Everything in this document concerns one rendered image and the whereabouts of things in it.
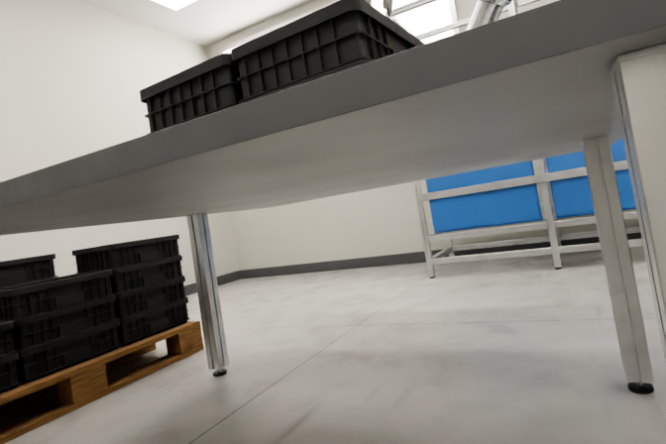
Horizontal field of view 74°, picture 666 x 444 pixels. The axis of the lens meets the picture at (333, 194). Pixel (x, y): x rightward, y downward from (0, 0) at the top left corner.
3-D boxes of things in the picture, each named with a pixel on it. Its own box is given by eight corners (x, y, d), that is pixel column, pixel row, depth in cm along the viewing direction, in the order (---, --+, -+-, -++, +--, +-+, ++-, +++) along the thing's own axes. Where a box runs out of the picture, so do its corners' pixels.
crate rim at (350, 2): (331, 92, 124) (330, 83, 124) (434, 58, 109) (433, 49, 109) (228, 62, 90) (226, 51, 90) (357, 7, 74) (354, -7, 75)
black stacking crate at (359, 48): (337, 126, 123) (330, 85, 124) (440, 97, 108) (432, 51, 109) (236, 109, 90) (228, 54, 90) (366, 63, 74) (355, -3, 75)
